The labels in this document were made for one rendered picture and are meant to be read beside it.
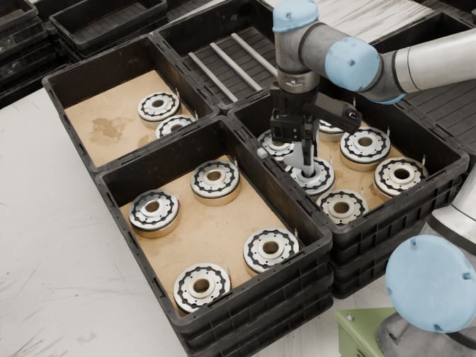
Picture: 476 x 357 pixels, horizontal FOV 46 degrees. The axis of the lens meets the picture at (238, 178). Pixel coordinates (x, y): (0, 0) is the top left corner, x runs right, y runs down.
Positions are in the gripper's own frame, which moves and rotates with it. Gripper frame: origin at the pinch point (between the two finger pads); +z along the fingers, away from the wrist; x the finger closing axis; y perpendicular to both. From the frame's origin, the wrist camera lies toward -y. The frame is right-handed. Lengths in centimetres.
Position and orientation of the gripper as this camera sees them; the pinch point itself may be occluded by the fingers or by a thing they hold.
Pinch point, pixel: (313, 166)
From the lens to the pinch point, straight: 115.2
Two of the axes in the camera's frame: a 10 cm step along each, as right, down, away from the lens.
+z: 1.2, 7.2, 6.8
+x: -2.8, 6.9, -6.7
